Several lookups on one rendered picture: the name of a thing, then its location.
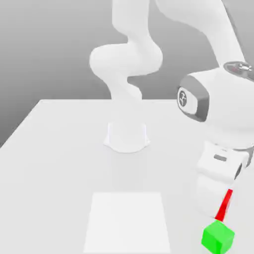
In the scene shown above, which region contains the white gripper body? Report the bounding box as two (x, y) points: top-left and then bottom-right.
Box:
(193, 174), (232, 219)

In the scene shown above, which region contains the small red cube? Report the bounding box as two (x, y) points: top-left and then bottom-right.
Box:
(214, 189), (233, 222)

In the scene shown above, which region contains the small green cube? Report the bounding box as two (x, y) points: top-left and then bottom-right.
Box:
(200, 219), (236, 254)

